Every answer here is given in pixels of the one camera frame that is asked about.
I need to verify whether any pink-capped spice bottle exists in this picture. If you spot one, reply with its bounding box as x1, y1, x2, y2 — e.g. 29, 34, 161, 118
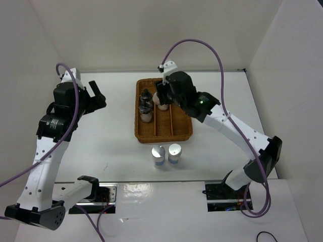
152, 92, 160, 105

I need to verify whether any green-capped white spice bottle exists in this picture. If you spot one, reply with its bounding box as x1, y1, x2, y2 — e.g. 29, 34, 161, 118
157, 104, 169, 111

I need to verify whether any black-capped brown spice bottle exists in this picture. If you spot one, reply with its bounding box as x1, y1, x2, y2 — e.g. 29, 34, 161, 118
140, 89, 154, 106

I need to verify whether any black-capped white spice bottle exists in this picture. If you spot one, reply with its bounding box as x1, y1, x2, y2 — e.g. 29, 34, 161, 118
138, 102, 152, 123

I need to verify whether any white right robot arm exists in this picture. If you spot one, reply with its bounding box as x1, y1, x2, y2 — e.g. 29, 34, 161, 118
154, 71, 282, 198

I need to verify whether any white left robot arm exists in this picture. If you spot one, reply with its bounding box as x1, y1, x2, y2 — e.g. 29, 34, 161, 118
5, 81, 109, 230

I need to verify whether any brown wicker cutlery tray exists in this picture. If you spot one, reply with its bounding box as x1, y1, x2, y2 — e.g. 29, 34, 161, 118
134, 78, 193, 144

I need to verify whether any silver-capped blue shaker right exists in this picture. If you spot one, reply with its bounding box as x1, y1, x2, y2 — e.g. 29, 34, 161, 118
168, 143, 182, 166

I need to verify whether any silver-capped blue label shaker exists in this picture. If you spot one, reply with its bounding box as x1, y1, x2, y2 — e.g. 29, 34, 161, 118
151, 145, 166, 168

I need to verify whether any aluminium table edge rail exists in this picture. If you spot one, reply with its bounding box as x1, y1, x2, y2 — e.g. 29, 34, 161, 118
72, 72, 81, 80

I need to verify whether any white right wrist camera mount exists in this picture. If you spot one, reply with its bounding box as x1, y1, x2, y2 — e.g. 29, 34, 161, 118
157, 60, 178, 85

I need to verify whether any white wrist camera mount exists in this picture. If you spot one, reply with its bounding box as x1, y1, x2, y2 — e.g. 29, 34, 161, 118
61, 68, 84, 89
157, 60, 178, 85

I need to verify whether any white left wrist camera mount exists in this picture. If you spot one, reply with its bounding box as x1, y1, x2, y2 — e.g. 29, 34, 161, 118
61, 68, 84, 89

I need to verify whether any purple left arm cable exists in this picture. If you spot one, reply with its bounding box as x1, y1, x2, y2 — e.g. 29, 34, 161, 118
0, 63, 105, 242

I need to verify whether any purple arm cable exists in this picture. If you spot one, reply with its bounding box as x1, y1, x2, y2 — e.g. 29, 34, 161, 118
0, 63, 105, 242
158, 39, 272, 218

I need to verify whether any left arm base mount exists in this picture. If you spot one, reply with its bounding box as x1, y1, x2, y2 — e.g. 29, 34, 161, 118
76, 183, 118, 215

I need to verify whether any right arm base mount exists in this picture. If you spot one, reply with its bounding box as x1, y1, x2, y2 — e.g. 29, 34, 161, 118
202, 182, 246, 212

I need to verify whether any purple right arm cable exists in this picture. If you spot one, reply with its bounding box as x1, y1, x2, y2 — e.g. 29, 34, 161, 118
158, 39, 272, 218

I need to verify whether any black cable on floor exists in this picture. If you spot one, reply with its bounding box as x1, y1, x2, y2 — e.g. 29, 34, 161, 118
256, 231, 278, 242

